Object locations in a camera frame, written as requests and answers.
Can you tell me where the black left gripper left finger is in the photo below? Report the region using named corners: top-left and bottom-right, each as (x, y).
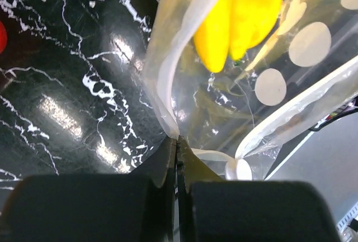
top-left (1, 138), bottom-right (176, 241)

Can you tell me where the polka dot zip bag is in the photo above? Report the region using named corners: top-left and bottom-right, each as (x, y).
top-left (142, 0), bottom-right (357, 180)

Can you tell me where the yellow banana bunch toy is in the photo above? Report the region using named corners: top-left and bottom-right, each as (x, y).
top-left (194, 0), bottom-right (283, 73)

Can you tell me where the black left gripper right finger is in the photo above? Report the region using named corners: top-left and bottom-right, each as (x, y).
top-left (176, 137), bottom-right (340, 241)

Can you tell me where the red plastic fruit bin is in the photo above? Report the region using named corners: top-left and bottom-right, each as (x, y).
top-left (0, 22), bottom-right (8, 53)

